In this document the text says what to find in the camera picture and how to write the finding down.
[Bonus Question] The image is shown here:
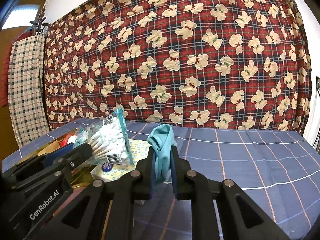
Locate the red gold drawstring pouch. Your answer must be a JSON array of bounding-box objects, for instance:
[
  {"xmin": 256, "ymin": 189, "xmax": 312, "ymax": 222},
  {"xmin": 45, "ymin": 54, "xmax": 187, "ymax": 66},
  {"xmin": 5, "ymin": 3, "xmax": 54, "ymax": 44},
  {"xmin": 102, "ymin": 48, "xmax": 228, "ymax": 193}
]
[{"xmin": 59, "ymin": 134, "xmax": 76, "ymax": 147}]

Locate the cotton swab plastic bag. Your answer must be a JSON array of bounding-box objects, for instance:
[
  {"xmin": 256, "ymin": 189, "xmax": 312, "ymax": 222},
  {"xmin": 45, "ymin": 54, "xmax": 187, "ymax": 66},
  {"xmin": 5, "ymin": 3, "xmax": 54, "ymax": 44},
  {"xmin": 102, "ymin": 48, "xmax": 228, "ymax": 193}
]
[{"xmin": 73, "ymin": 108, "xmax": 131, "ymax": 166}]

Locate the teal cloth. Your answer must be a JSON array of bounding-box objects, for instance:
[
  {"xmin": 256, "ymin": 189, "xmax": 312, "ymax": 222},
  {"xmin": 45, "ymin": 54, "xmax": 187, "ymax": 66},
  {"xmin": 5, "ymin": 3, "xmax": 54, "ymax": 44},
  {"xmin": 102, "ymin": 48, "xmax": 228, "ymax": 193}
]
[{"xmin": 147, "ymin": 124, "xmax": 177, "ymax": 184}]

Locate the round gold pink tin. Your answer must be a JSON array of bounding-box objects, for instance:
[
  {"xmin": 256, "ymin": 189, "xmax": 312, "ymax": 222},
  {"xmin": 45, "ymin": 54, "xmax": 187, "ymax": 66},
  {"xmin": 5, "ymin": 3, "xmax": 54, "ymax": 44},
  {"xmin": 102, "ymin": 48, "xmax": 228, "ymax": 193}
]
[{"xmin": 72, "ymin": 182, "xmax": 90, "ymax": 189}]

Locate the blue plaid table cloth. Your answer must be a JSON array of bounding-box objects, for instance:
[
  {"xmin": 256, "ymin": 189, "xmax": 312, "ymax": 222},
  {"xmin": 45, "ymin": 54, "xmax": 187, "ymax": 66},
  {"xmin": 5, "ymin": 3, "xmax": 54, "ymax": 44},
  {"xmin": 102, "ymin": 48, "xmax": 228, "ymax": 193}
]
[{"xmin": 1, "ymin": 118, "xmax": 320, "ymax": 240}]

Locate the floral tissue box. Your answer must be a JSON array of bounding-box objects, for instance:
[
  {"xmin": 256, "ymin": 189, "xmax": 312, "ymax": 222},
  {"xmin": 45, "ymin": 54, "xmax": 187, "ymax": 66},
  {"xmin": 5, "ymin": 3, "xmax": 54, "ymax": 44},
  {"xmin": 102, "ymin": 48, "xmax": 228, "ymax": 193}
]
[{"xmin": 90, "ymin": 139, "xmax": 150, "ymax": 182}]

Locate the green white checked cloth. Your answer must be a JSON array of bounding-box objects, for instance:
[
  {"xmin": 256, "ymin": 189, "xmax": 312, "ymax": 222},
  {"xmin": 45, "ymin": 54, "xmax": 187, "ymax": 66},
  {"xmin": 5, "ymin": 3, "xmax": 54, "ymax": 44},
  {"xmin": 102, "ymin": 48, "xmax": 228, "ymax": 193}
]
[{"xmin": 8, "ymin": 34, "xmax": 49, "ymax": 148}]

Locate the red plaid bear blanket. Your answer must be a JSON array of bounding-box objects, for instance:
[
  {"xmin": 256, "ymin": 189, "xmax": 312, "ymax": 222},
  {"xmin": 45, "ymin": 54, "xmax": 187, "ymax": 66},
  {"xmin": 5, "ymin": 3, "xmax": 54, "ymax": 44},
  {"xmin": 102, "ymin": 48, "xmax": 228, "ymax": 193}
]
[{"xmin": 44, "ymin": 0, "xmax": 312, "ymax": 134}]

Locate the wall power socket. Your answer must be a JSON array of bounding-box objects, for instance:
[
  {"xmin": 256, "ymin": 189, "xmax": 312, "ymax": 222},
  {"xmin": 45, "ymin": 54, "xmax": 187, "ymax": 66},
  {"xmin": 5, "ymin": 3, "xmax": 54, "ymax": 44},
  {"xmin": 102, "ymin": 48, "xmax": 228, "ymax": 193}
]
[{"xmin": 316, "ymin": 76, "xmax": 320, "ymax": 92}]

